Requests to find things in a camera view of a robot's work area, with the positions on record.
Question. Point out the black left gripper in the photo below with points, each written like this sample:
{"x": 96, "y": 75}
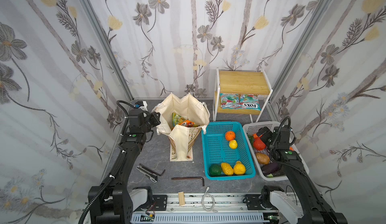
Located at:
{"x": 155, "y": 118}

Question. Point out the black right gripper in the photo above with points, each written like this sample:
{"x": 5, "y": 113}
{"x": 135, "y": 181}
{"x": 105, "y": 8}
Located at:
{"x": 265, "y": 135}

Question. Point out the red tomato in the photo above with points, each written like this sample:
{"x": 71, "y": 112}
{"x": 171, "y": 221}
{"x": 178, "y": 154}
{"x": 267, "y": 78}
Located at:
{"x": 258, "y": 144}

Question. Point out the green lemon candy bag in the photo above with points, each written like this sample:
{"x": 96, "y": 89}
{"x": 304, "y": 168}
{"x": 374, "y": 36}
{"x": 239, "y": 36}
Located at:
{"x": 177, "y": 119}

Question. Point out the orange tangerine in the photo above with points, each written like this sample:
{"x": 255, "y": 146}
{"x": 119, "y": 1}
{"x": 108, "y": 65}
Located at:
{"x": 230, "y": 135}

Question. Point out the floral canvas tote bag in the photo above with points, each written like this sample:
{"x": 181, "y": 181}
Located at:
{"x": 182, "y": 137}

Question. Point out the orange candy bag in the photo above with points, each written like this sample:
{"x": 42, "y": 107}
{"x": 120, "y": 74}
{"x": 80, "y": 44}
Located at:
{"x": 188, "y": 123}

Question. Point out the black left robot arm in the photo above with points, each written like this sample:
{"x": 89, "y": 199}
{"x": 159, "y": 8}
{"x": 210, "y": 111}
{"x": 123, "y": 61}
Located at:
{"x": 110, "y": 202}

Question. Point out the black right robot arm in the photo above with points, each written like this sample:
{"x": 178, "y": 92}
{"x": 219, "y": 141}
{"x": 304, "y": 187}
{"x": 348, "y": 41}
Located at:
{"x": 313, "y": 208}

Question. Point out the Fox's mint blossom candy bag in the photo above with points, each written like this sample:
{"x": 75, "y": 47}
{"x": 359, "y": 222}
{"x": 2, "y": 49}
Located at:
{"x": 250, "y": 101}

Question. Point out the cherry mint candy bag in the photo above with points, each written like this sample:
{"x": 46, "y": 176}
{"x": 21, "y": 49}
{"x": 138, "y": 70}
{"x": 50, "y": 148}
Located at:
{"x": 229, "y": 101}

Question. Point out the white plastic basket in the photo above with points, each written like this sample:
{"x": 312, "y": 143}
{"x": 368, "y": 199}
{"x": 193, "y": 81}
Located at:
{"x": 252, "y": 128}

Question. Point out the brown potato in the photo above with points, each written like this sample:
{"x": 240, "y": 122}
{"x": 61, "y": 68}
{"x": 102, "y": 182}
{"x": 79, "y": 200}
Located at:
{"x": 262, "y": 159}

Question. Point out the small yellow lemon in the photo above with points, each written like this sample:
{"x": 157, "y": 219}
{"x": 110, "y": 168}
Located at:
{"x": 233, "y": 144}

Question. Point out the purple eggplant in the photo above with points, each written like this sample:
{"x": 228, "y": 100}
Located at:
{"x": 270, "y": 168}

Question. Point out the large yellow citrus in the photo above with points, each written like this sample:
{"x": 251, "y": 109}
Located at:
{"x": 239, "y": 168}

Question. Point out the teal plastic basket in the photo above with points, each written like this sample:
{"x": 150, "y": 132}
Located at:
{"x": 216, "y": 149}

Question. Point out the white wooden shelf rack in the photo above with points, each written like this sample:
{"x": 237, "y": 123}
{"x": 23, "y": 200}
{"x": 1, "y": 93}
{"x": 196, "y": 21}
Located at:
{"x": 241, "y": 82}

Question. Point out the black metal clamp tool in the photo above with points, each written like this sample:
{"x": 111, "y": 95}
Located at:
{"x": 149, "y": 173}

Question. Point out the green avocado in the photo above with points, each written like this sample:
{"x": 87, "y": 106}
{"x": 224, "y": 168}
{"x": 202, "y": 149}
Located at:
{"x": 215, "y": 170}

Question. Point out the large black allen key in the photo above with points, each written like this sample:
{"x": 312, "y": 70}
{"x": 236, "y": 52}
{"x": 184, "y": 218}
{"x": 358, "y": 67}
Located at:
{"x": 190, "y": 178}

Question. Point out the small wooden block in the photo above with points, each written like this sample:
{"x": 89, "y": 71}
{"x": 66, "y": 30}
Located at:
{"x": 181, "y": 197}

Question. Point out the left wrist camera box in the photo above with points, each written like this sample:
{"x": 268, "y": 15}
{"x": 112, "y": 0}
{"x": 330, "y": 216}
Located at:
{"x": 141, "y": 105}

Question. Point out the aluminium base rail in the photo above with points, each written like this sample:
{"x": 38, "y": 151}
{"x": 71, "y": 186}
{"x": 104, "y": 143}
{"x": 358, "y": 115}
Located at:
{"x": 202, "y": 208}

